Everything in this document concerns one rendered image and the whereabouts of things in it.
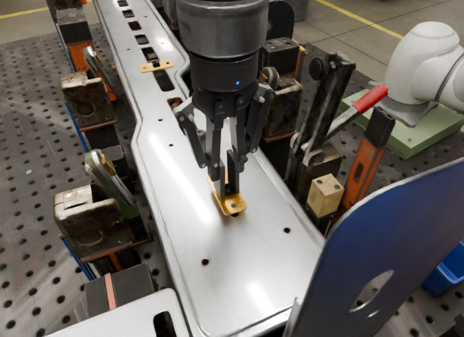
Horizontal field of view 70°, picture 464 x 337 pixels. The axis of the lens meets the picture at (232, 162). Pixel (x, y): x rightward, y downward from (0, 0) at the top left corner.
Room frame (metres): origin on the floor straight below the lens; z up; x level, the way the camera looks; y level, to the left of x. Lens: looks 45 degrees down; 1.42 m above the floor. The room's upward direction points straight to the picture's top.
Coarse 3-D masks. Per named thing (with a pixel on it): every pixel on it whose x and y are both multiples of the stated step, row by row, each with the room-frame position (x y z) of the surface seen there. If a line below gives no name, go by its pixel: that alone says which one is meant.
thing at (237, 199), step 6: (210, 180) 0.36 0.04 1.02; (228, 186) 0.34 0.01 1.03; (216, 192) 0.33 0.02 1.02; (228, 192) 0.33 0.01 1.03; (216, 198) 0.32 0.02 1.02; (228, 198) 0.32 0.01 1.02; (234, 198) 0.32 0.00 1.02; (240, 198) 0.32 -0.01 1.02; (222, 204) 0.31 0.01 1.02; (228, 204) 0.31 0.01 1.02; (240, 204) 0.31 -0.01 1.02; (246, 204) 0.31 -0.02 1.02; (222, 210) 0.30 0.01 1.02; (228, 210) 0.30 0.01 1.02; (234, 210) 0.30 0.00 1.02; (240, 210) 0.30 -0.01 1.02
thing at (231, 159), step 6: (228, 150) 0.35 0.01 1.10; (228, 156) 0.35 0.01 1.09; (234, 156) 0.34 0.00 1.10; (228, 162) 0.35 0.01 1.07; (234, 162) 0.33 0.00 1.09; (228, 168) 0.35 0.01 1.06; (234, 168) 0.33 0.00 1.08; (228, 174) 0.35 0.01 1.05; (234, 174) 0.33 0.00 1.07; (228, 180) 0.35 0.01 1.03; (234, 180) 0.33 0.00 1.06; (234, 186) 0.33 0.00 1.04; (234, 192) 0.33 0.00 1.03
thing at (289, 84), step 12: (288, 84) 0.57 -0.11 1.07; (300, 84) 0.57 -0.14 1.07; (276, 96) 0.54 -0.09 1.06; (288, 96) 0.55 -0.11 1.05; (300, 96) 0.56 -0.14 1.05; (276, 108) 0.54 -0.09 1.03; (288, 108) 0.55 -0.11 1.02; (276, 120) 0.54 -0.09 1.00; (288, 120) 0.55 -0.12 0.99; (264, 132) 0.54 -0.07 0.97; (276, 132) 0.54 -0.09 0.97; (288, 132) 0.56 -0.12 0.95; (264, 144) 0.54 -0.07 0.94; (276, 144) 0.55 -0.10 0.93; (288, 144) 0.56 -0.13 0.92; (276, 156) 0.55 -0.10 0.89; (288, 156) 0.56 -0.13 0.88; (276, 168) 0.55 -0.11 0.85
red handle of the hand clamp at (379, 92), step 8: (376, 88) 0.43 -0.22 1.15; (384, 88) 0.43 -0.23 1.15; (368, 96) 0.43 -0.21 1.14; (376, 96) 0.42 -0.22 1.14; (384, 96) 0.43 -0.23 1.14; (352, 104) 0.43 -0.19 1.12; (360, 104) 0.42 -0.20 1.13; (368, 104) 0.42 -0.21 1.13; (344, 112) 0.42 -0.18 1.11; (352, 112) 0.42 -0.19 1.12; (360, 112) 0.41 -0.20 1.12; (336, 120) 0.41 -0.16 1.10; (344, 120) 0.41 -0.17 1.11; (352, 120) 0.41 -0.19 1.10; (336, 128) 0.40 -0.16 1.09; (328, 136) 0.39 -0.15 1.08; (304, 144) 0.39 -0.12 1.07; (304, 152) 0.38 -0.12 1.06
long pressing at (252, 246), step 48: (96, 0) 1.23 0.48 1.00; (144, 0) 1.23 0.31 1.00; (144, 96) 0.63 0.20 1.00; (144, 144) 0.47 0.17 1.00; (144, 192) 0.36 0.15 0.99; (192, 192) 0.35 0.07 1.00; (240, 192) 0.35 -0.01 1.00; (288, 192) 0.35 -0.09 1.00; (192, 240) 0.26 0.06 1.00; (240, 240) 0.26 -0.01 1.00; (288, 240) 0.26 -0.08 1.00; (192, 288) 0.19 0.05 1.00; (240, 288) 0.19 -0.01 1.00; (288, 288) 0.19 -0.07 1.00; (192, 336) 0.13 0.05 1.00; (240, 336) 0.13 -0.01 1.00
